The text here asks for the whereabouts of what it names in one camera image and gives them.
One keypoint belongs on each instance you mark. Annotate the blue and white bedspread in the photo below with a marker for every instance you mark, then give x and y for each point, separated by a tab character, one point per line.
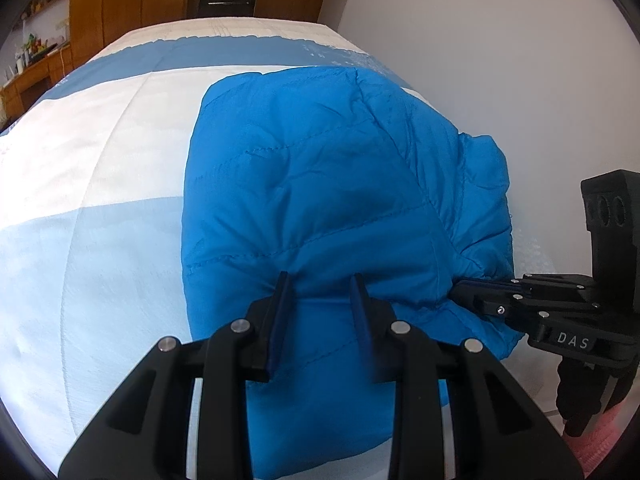
90	170

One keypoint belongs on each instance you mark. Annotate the person's right hand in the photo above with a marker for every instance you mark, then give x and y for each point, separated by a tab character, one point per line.
580	390

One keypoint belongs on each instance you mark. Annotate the person's right forearm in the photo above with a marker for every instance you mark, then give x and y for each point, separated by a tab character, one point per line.
600	450

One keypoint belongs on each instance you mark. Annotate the wooden desk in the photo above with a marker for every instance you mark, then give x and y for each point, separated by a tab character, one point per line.
30	82

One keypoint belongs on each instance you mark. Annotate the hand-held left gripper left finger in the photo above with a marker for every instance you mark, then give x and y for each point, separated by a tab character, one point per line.
280	310

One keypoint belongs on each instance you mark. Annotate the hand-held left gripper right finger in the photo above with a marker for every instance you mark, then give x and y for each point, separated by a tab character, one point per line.
361	315

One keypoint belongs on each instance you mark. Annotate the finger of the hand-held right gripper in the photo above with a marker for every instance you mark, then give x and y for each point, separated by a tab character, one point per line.
475	287

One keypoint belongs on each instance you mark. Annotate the blue padded jacket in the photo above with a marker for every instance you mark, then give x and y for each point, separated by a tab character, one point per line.
310	185

